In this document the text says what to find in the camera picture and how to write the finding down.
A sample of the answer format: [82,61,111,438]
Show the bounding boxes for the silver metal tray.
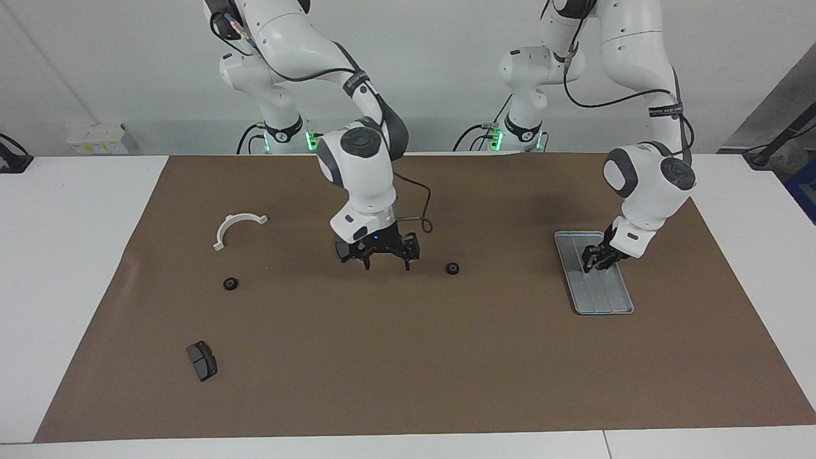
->
[553,231,636,316]

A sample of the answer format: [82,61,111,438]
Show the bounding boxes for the black base cable bundle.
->
[453,96,511,152]
[236,124,265,154]

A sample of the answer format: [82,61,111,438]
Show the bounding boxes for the blue box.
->
[785,159,816,225]

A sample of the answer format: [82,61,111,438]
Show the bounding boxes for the black stand pole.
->
[743,102,816,170]

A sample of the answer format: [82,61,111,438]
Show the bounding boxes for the stacked grey brake pads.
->
[186,340,219,383]

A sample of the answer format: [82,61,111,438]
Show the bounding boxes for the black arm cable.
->
[210,0,434,233]
[561,0,696,157]

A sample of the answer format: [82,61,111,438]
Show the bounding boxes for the brown table mat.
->
[33,152,816,444]

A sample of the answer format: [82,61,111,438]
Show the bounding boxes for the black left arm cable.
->
[561,0,696,157]

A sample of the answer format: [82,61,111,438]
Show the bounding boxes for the white wall socket box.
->
[65,123,138,156]

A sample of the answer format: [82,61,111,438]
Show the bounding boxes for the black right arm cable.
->
[210,0,434,233]

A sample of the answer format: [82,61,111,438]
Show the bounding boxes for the white curved plastic bracket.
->
[212,214,269,252]

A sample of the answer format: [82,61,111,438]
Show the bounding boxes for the black clamp mount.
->
[0,133,34,174]

